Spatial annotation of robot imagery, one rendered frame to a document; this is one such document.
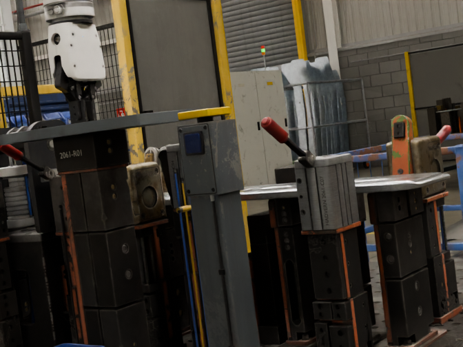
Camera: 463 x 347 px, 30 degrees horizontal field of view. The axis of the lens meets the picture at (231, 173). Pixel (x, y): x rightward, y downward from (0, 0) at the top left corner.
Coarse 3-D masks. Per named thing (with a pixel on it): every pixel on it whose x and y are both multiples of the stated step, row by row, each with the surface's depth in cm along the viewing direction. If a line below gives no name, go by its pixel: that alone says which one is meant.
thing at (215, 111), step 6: (210, 108) 131; (216, 108) 132; (222, 108) 133; (228, 108) 134; (180, 114) 133; (186, 114) 133; (192, 114) 132; (198, 114) 131; (204, 114) 131; (210, 114) 131; (216, 114) 132; (222, 114) 133; (198, 120) 134; (204, 120) 133; (210, 120) 133
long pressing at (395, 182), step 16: (384, 176) 161; (400, 176) 156; (416, 176) 152; (432, 176) 151; (448, 176) 153; (240, 192) 163; (256, 192) 160; (272, 192) 158; (288, 192) 156; (368, 192) 146
